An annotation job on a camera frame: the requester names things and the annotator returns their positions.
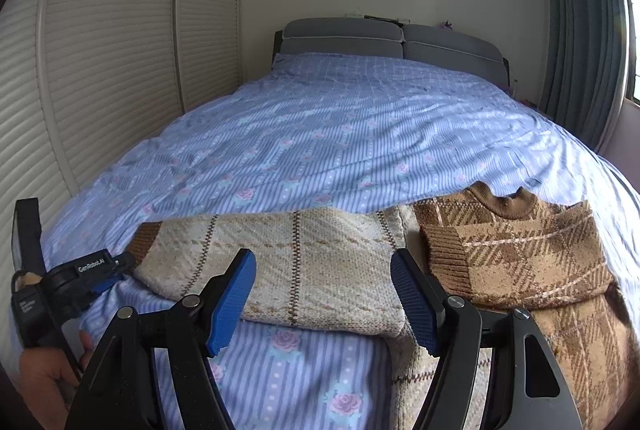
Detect window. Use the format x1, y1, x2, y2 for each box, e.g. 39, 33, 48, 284
620, 0, 640, 106

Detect white louvered wardrobe door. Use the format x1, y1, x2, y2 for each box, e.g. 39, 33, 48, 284
0, 0, 187, 261

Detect grey headboard cushion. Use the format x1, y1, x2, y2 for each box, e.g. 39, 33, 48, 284
402, 24, 506, 65
281, 18, 405, 59

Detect grey curtain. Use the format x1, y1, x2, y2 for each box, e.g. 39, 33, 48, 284
537, 0, 632, 153

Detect small items on headboard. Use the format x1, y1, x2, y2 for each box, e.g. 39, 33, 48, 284
345, 12, 412, 24

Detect blue floral striped bedsheet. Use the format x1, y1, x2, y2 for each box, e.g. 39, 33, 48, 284
40, 52, 640, 430

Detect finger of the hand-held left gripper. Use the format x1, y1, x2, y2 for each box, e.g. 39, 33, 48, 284
90, 277, 125, 298
104, 252, 137, 278

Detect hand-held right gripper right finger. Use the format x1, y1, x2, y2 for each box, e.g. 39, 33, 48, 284
390, 249, 583, 430

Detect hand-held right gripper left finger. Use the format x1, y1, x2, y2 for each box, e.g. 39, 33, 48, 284
65, 249, 257, 430

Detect brown plaid knit sweater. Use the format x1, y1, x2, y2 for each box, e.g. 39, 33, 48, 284
131, 182, 640, 430

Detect person's left hand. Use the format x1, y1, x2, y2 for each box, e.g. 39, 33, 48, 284
19, 331, 97, 411

